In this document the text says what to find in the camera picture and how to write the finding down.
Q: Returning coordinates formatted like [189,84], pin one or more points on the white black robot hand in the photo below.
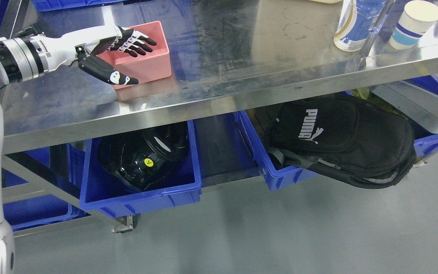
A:
[83,47]

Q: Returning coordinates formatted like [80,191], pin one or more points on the pink plastic storage box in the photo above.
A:
[153,66]

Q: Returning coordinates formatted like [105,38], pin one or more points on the blue bin lower left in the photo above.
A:
[48,209]

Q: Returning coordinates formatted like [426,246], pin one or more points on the black glossy helmet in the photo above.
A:
[143,159]

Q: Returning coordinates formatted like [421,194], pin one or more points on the blue bin with helmet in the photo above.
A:
[105,193]

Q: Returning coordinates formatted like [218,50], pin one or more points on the stainless steel work table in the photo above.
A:
[226,55]

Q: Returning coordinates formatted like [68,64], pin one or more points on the blue bin with backpack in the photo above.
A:
[274,178]

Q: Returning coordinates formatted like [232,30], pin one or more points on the blue white bottle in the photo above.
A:
[356,21]

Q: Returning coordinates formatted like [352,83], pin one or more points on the black Puma backpack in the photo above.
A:
[343,137]

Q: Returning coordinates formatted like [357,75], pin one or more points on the blue striped paper cup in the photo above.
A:
[417,18]

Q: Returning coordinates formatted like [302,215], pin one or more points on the blue bin far right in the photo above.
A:
[416,99]

